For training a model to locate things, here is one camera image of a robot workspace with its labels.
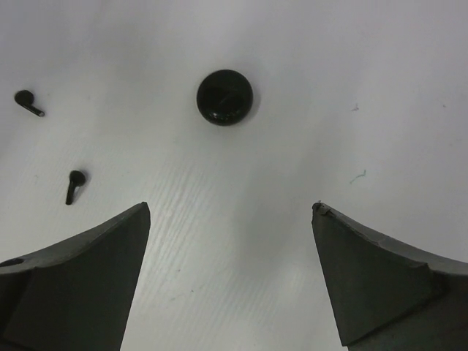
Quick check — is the black earbud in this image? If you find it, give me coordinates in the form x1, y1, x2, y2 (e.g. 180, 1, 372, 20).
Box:
14, 90, 45, 118
66, 170, 86, 205

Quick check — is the round black earbud case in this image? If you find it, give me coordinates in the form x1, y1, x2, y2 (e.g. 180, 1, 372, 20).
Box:
196, 69, 254, 127

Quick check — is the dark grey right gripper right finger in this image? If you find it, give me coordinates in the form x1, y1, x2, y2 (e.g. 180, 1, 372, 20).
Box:
312, 203, 467, 350

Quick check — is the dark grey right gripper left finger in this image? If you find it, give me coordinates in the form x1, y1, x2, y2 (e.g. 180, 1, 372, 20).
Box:
1, 203, 150, 350

